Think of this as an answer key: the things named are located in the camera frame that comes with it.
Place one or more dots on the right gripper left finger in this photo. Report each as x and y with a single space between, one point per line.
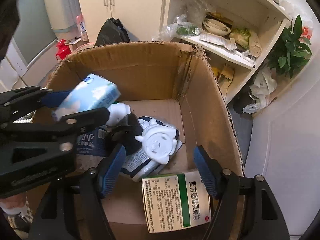
55 217

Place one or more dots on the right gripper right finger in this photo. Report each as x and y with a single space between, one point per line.
262 217

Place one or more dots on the green white medicine box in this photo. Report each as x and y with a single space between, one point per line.
175 202

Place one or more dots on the light blue tissue packet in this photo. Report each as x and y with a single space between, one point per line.
92 92

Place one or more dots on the white plush toy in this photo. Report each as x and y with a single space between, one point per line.
159 140

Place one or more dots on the person's left hand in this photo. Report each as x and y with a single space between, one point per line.
15 205

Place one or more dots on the white door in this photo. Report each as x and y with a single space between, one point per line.
284 146

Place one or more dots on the red thermos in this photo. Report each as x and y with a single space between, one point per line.
63 50

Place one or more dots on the pink minnie waste bin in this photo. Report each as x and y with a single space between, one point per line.
84 46

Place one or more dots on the pink bottle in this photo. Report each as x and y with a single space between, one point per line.
82 28

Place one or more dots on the white plastic bags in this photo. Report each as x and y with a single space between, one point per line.
261 89

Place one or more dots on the black garbage bag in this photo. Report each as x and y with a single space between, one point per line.
112 32

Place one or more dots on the cardboard box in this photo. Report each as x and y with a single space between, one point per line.
170 82

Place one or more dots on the washing machine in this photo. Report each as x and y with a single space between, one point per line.
62 17

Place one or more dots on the green potted plant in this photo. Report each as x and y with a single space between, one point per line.
291 52

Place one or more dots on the cream two-door cabinet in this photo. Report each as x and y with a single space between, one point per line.
142 19

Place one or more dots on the stacked ceramic bowls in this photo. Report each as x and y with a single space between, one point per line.
215 27

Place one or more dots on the open shelf unit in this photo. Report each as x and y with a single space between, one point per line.
240 33

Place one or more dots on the clear plastic bag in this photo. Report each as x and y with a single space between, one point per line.
185 19

